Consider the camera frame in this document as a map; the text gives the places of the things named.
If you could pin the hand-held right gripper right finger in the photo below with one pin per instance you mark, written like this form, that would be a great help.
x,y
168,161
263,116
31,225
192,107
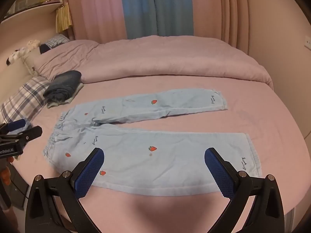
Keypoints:
x,y
217,168

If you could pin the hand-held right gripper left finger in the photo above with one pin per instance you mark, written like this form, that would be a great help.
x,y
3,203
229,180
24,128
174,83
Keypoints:
x,y
91,167

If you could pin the pink curtain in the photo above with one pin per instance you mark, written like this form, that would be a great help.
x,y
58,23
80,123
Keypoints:
x,y
218,12
97,9

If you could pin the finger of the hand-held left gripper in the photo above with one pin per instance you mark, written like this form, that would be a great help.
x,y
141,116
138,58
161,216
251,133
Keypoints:
x,y
15,124
32,133

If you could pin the pink duvet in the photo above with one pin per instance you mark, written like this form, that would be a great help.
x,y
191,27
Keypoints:
x,y
158,58

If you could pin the bed with pink sheet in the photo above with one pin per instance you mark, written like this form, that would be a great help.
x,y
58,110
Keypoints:
x,y
255,116

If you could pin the white wall socket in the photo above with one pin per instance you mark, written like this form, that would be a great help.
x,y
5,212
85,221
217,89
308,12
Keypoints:
x,y
307,41

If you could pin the dark bedside cabinet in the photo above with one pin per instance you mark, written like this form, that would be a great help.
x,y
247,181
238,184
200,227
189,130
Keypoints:
x,y
17,187

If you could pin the cream pillow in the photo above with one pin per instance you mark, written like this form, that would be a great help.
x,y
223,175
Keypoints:
x,y
30,62

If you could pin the curved wall shelf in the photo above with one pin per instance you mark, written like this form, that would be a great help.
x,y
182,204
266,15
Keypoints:
x,y
31,9

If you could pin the blue curtain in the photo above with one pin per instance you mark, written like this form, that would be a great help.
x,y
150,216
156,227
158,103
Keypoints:
x,y
158,7

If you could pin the folded dark blue jeans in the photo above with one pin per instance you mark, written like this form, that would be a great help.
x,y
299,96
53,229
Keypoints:
x,y
63,85

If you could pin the blue checked pillow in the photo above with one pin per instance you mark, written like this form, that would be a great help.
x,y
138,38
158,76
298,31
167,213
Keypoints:
x,y
55,41

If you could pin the grey plaid pillow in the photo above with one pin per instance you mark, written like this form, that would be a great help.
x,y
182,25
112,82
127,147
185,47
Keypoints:
x,y
24,99

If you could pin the light blue strawberry pants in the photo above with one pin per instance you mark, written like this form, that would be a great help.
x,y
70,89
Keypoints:
x,y
136,165

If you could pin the black and white plush toy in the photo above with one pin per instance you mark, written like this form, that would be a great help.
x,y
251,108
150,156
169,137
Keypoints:
x,y
21,51

